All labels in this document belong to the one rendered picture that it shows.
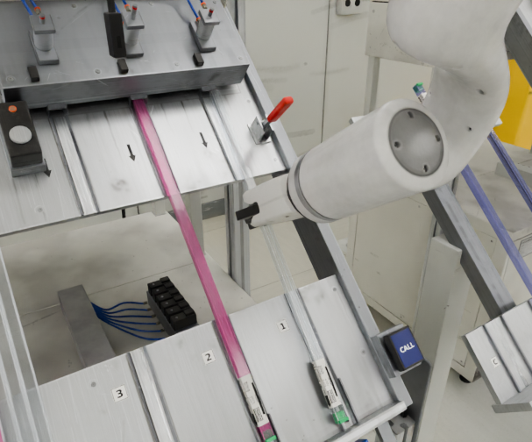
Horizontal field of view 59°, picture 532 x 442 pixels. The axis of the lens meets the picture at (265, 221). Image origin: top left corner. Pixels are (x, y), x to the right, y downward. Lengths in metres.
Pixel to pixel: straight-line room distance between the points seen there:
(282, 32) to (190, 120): 2.01
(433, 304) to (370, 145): 0.60
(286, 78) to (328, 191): 2.32
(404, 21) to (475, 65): 0.06
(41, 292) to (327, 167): 0.84
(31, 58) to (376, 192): 0.46
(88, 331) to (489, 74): 0.77
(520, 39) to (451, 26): 1.01
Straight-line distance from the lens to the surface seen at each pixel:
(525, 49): 1.36
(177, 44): 0.74
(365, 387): 0.69
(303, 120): 2.90
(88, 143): 0.69
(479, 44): 0.38
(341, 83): 3.02
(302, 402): 0.65
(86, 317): 0.97
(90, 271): 1.20
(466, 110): 0.48
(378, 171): 0.41
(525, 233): 1.51
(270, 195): 0.55
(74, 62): 0.69
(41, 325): 1.06
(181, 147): 0.71
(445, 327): 0.99
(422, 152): 0.43
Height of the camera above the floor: 1.24
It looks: 27 degrees down
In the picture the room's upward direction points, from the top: straight up
